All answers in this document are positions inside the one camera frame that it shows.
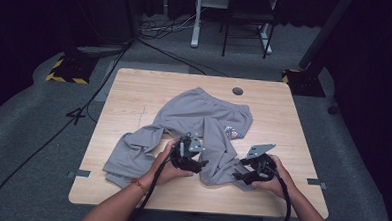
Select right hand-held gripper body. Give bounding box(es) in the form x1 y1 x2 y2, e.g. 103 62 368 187
238 141 280 181

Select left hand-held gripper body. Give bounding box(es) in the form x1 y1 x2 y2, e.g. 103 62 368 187
170 132 207 174

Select grey pants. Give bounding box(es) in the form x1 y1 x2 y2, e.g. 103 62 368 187
101 83 256 195

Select person's right hand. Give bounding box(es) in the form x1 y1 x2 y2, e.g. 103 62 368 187
250 153 299 200

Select person's left hand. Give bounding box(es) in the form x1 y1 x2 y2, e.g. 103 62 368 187
146 136 197 188

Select grey tape strip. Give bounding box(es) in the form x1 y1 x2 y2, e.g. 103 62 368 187
306 176 329 191
65 168 92 181

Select black yellow-striped stand base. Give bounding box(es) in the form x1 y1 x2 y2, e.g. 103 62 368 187
45 48 99 86
281 67 328 98

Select grey flat stand foot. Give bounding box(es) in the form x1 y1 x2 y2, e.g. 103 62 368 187
75 41 132 60

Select grey slanted stand pole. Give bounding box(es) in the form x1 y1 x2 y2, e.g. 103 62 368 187
297 0 355 72

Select black chair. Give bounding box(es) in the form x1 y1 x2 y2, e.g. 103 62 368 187
218 0 281 60

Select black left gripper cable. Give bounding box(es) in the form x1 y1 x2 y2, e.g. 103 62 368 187
132 142 182 221

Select red bracelet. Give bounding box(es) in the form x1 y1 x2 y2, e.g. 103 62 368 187
128 177 150 197

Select white desk frame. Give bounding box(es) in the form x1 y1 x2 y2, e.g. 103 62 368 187
190 0 276 56

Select bundle of floor cables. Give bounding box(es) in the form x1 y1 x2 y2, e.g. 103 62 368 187
136 4 204 44

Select long black floor cable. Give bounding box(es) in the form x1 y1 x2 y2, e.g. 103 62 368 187
0 34 134 221

